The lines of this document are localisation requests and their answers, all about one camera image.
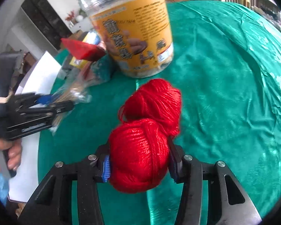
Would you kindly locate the red yarn skein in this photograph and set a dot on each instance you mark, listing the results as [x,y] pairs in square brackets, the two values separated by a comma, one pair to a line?
[140,150]

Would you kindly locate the white paper sheet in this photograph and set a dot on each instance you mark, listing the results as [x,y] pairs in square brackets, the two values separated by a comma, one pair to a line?
[41,75]

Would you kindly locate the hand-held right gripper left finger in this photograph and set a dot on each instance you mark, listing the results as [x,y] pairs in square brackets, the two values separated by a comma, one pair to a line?
[106,168]

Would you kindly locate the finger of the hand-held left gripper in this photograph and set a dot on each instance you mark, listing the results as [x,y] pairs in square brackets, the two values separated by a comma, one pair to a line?
[37,119]
[43,99]

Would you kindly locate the red box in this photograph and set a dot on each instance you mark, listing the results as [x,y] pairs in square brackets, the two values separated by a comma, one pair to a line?
[79,49]

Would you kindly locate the red flower bouquet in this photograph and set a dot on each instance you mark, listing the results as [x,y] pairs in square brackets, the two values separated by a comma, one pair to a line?
[70,16]

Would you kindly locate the clear bag of wooden skewers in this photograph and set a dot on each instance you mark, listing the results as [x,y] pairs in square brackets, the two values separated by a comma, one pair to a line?
[71,93]

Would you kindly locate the person's left hand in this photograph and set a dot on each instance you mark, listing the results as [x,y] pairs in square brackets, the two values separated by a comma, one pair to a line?
[14,154]

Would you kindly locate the white round vase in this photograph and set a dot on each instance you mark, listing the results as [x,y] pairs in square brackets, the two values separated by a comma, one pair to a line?
[79,18]

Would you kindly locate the clear jar with orange label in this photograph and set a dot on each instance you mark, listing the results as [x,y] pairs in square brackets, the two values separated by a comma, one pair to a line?
[131,28]

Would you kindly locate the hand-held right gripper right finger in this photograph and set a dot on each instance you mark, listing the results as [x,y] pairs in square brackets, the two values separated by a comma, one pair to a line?
[175,171]

